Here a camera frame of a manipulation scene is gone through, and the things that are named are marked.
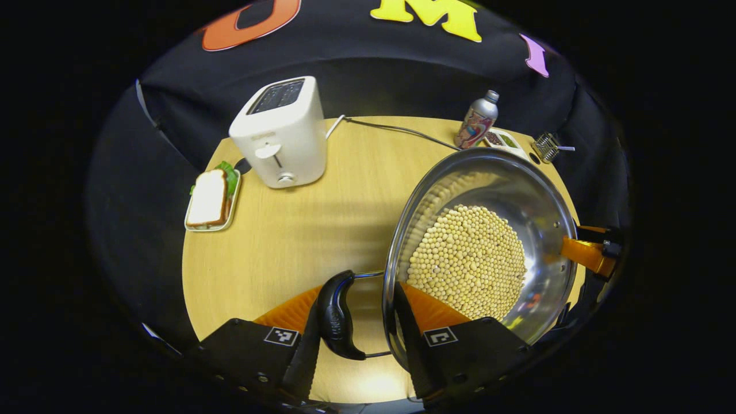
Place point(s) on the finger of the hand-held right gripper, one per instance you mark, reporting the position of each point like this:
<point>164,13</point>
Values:
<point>589,256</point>
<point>612,234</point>

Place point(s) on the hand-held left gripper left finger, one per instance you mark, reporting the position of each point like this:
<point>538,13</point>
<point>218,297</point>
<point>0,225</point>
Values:
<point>305,362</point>

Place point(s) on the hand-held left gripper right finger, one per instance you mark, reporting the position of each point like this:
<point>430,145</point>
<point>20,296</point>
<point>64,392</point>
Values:
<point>417,356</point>

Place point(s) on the pile of soybeans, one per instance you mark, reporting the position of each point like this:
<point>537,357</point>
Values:
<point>466,259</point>

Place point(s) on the small metal grater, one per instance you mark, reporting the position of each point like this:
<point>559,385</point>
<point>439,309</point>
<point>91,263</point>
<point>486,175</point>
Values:
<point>547,148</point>

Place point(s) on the white divided dish with beans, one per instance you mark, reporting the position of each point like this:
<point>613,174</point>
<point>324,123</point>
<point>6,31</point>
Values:
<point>506,140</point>

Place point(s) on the small pale green tray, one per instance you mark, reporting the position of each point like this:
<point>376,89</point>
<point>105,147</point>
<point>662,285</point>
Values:
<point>210,228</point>

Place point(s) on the printed metal bottle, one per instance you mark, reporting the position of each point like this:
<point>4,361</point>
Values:
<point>477,123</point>

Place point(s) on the sandwich with lettuce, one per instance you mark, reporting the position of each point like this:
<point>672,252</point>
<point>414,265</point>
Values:
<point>208,198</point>

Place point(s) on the white toaster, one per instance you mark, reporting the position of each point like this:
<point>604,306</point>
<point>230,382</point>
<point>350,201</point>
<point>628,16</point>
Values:
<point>293,138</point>

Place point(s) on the black backdrop cloth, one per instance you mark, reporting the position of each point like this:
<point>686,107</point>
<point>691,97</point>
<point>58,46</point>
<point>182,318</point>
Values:
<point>374,80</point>

